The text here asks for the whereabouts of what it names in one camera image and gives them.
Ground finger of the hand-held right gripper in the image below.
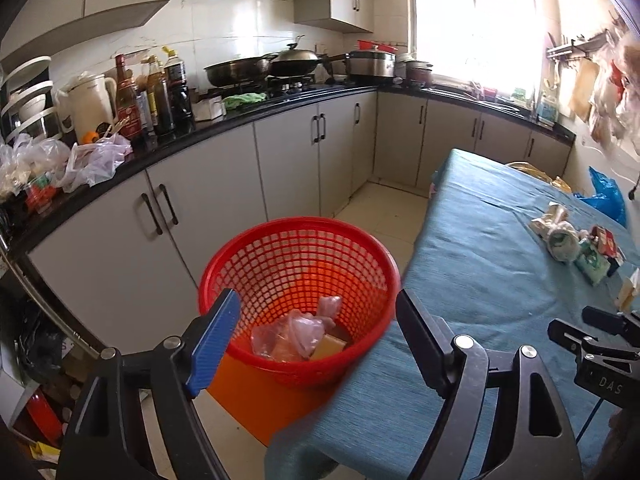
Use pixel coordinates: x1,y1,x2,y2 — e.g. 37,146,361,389
582,306,640,348
547,319,601,357

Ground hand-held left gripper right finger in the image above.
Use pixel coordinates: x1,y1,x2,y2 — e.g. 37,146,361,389
395,290,583,480

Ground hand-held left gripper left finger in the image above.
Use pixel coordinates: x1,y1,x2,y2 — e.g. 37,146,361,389
55,288,242,480

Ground red snack packet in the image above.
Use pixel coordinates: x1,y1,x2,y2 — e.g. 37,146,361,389
590,226,626,267

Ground red plastic mesh basket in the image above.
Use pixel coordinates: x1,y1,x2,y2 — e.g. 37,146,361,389
198,216,402,391

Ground trash inside basket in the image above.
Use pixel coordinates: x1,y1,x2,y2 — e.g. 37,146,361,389
250,296,346,361

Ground cream paper packet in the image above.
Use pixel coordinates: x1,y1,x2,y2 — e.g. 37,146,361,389
615,267,640,314

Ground green packet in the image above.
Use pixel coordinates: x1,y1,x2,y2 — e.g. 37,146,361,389
574,238,614,287

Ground orange plastic stool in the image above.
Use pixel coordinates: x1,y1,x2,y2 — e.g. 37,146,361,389
205,350,343,448

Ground yellow packet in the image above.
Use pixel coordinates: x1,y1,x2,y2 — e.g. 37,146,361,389
310,332,349,361

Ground blue tablecloth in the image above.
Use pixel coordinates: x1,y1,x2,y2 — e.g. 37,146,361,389
265,148,640,480

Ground crumpled paper wrapper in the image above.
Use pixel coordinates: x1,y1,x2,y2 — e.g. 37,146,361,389
530,202,574,241

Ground blue plastic bag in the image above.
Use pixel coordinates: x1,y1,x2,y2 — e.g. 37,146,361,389
575,166,629,227

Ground grey base cabinets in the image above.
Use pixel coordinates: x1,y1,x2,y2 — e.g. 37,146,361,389
25,89,573,348

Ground yellow plastic bag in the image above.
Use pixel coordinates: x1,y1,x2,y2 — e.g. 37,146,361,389
505,160,574,194

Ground black countertop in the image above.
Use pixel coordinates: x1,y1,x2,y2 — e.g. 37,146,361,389
0,80,576,256

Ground white plastic bag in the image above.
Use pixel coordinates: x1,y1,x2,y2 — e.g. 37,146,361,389
62,135,134,194

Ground green cloth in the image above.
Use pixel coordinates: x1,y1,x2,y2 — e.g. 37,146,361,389
222,92,268,111

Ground red label sauce bottle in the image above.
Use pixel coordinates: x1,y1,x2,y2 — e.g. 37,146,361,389
114,54,147,141

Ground brown glass bottle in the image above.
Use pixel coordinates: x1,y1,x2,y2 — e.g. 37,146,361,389
144,56,174,136

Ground dark bottle with yellow cap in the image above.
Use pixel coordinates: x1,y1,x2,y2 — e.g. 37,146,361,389
162,46,196,133

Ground clear plastic bags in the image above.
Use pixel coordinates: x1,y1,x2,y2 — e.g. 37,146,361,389
0,132,71,200

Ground gas stove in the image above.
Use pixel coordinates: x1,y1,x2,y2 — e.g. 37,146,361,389
207,74,351,102

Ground small dark pot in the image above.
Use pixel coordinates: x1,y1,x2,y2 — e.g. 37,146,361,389
405,60,435,86

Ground cream electric kettle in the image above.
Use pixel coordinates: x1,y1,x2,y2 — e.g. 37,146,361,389
55,72,119,146

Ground black wok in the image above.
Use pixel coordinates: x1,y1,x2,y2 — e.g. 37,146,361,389
203,55,278,87

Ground steel cooking pot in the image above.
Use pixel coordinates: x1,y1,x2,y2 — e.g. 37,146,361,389
345,50,399,81

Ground lidded frying pan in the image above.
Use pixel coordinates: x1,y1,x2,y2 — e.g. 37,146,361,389
267,36,332,79

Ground white dish rack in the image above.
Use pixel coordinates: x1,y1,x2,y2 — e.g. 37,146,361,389
0,56,63,145

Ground kitchen window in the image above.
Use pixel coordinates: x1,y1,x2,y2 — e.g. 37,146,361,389
410,0,551,106

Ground wall rack with hanging bags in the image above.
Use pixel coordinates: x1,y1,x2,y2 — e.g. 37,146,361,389
545,27,640,157

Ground small grey wall cabinet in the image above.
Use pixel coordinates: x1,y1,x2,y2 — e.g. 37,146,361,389
293,0,376,34

